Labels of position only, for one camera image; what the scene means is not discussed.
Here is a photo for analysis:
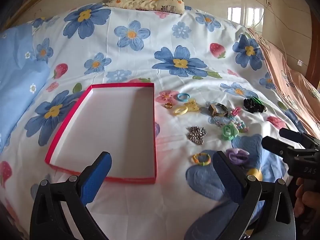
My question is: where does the green flower hair tie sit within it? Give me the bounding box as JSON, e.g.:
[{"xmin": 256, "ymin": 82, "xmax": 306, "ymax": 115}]
[{"xmin": 221, "ymin": 122, "xmax": 238, "ymax": 141}]

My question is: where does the red shallow cardboard box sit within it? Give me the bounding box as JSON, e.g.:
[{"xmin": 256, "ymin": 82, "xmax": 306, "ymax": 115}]
[{"xmin": 45, "ymin": 84, "xmax": 157, "ymax": 184}]

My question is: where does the black scrunchie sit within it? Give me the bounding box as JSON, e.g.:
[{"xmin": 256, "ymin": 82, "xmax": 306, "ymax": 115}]
[{"xmin": 244, "ymin": 97, "xmax": 267, "ymax": 113}]

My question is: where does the light blue pillow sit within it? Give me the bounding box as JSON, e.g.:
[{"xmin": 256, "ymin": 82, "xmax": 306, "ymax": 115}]
[{"xmin": 0, "ymin": 24, "xmax": 52, "ymax": 153}]

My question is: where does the pastel flower hair clip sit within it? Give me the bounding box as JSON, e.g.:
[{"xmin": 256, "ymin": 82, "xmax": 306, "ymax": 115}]
[{"xmin": 235, "ymin": 121, "xmax": 249, "ymax": 133}]

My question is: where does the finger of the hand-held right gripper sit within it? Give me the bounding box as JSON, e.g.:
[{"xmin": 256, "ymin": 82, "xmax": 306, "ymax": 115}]
[
  {"xmin": 261, "ymin": 136, "xmax": 304, "ymax": 161},
  {"xmin": 279, "ymin": 128, "xmax": 310, "ymax": 144}
]

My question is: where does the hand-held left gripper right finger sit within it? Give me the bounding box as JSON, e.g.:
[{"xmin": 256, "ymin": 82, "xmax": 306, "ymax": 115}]
[{"xmin": 212, "ymin": 151, "xmax": 297, "ymax": 240}]

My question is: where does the silver bead chain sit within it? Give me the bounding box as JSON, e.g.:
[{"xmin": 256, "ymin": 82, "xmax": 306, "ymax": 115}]
[{"xmin": 187, "ymin": 126, "xmax": 207, "ymax": 145}]

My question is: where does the gold wristwatch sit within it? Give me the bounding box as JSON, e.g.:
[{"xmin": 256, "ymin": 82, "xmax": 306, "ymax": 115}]
[{"xmin": 207, "ymin": 102, "xmax": 229, "ymax": 117}]

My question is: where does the floral white bedsheet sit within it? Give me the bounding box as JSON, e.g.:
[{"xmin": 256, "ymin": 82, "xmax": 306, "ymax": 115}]
[{"xmin": 0, "ymin": 2, "xmax": 308, "ymax": 240}]

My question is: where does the yellow hair claw clip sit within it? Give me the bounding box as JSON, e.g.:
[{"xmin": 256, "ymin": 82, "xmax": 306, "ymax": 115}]
[{"xmin": 184, "ymin": 99, "xmax": 200, "ymax": 112}]

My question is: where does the purple flower hair tie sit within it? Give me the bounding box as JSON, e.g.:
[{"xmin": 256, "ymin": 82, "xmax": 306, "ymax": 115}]
[{"xmin": 226, "ymin": 148, "xmax": 250, "ymax": 165}]

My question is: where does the person's right hand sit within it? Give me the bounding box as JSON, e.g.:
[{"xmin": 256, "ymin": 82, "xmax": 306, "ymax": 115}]
[{"xmin": 294, "ymin": 177, "xmax": 320, "ymax": 218}]

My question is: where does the multicoloured hair tie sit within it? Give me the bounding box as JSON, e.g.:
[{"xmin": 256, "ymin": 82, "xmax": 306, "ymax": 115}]
[{"xmin": 192, "ymin": 152, "xmax": 211, "ymax": 167}]

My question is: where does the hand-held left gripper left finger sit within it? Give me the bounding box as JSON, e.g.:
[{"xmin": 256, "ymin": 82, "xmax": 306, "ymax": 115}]
[{"xmin": 29, "ymin": 151, "xmax": 112, "ymax": 240}]

